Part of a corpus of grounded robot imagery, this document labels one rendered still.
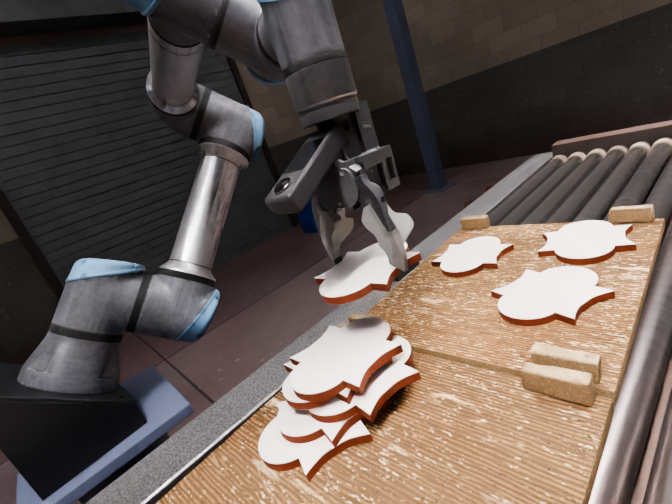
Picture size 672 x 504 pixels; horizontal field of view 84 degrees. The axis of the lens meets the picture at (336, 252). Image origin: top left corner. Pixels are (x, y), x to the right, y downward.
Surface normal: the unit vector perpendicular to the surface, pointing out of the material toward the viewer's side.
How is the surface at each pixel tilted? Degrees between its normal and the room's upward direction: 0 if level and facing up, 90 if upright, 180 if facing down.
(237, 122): 77
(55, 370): 53
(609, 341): 0
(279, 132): 90
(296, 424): 0
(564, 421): 0
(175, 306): 73
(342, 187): 88
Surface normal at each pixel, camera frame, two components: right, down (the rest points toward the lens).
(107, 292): 0.51, -0.15
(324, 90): 0.00, 0.30
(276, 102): 0.64, 0.03
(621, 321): -0.32, -0.89
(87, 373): 0.77, -0.26
